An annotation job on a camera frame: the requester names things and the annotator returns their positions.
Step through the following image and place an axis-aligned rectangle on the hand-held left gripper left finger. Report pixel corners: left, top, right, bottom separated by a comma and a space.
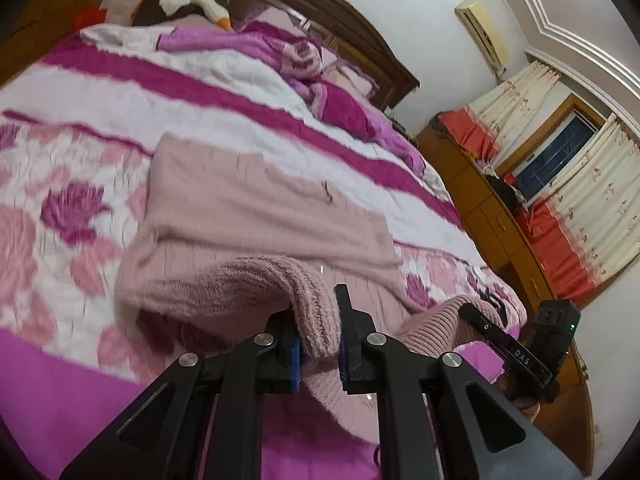
59, 310, 303, 480

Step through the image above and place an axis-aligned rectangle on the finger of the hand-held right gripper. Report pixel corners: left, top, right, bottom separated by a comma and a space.
460, 304, 551, 386

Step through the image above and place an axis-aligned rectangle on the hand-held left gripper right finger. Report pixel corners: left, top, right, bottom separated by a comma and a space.
334, 284, 583, 480

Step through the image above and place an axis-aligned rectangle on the pink knitted sweater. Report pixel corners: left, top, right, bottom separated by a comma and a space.
115, 134, 521, 441

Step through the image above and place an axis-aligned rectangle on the pile of clothes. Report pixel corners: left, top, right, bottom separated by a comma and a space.
475, 157, 531, 206

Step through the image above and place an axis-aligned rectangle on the long wooden cabinet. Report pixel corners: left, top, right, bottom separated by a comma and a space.
417, 120, 596, 471

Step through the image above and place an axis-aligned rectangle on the cream and orange curtain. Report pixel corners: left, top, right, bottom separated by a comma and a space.
437, 60, 563, 171
517, 115, 640, 306

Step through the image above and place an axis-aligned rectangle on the window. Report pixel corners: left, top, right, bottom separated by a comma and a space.
515, 110, 606, 201

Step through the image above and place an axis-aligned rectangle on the crumpled purple fleece blanket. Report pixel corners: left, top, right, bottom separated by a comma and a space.
235, 7, 431, 176

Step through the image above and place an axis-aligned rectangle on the pink pillow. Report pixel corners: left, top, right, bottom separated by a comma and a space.
320, 57, 378, 98

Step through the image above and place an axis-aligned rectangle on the floral pink bed quilt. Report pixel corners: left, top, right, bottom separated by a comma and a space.
0, 12, 531, 480

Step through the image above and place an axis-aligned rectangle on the dark wooden headboard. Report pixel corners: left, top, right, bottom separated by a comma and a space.
132, 0, 421, 111

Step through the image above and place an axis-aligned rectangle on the red object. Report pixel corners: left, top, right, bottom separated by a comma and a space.
74, 7, 108, 28

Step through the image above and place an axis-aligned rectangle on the wall air conditioner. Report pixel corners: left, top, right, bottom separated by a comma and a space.
455, 0, 511, 68

